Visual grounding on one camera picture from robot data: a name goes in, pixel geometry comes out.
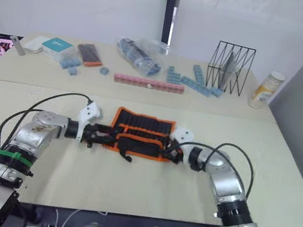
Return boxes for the yellow white cylindrical container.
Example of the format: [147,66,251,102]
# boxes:
[247,67,288,113]

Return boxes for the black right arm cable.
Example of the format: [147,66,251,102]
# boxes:
[157,132,260,201]

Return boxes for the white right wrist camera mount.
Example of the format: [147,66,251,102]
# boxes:
[172,125,196,145]

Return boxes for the silver rectangular bar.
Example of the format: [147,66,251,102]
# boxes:
[7,34,29,57]

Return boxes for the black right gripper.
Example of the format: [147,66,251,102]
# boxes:
[158,138,187,166]

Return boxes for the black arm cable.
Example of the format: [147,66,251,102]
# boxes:
[157,132,260,201]
[0,81,95,167]

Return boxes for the white box teal lid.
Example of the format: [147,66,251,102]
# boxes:
[38,34,76,63]

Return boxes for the long blue terminal strip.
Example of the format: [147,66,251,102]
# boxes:
[178,75,215,98]

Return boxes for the black pack with orange end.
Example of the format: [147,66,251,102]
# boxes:
[73,41,106,70]

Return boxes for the short blue terminal strip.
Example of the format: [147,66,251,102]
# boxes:
[190,64,209,86]

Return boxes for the black tool roll orange trim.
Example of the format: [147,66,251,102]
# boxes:
[99,103,182,170]

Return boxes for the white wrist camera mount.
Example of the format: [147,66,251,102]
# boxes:
[73,100,105,145]
[172,125,196,145]

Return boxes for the pink terminal block strip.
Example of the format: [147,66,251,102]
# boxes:
[112,72,186,95]

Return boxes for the black wire rack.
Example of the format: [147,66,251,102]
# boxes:
[203,39,258,99]

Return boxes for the blue terminal block cluster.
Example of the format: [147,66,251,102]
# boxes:
[59,56,82,73]

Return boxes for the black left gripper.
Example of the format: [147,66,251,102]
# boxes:
[80,121,122,153]

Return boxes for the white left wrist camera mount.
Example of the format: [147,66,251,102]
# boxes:
[73,100,105,145]

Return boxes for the thin white cable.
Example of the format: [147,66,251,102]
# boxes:
[50,204,108,227]

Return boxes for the white flat device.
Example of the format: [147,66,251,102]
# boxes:
[22,33,46,54]

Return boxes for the grey sheet in rack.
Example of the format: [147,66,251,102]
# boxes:
[218,50,244,94]

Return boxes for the clear bag of blue parts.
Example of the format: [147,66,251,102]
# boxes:
[111,34,171,80]

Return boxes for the stacked blue terminal blocks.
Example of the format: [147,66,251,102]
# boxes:
[164,64,184,85]

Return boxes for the black window pillar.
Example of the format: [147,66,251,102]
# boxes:
[158,0,181,47]

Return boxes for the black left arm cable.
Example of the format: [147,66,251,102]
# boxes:
[0,81,95,167]

